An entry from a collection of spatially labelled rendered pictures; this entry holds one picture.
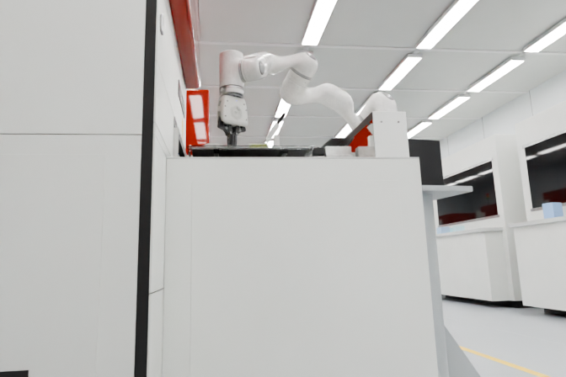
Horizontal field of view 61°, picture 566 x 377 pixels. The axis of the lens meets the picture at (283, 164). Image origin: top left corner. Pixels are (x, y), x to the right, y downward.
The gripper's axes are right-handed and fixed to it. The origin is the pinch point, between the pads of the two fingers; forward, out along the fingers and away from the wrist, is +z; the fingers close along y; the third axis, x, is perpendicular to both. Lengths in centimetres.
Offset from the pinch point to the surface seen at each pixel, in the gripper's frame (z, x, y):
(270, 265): 41, -41, -16
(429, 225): 29, -29, 66
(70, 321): 49, -39, -59
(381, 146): 11, -52, 13
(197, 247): 36, -33, -31
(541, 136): -78, 68, 417
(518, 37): -178, 65, 389
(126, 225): 33, -43, -51
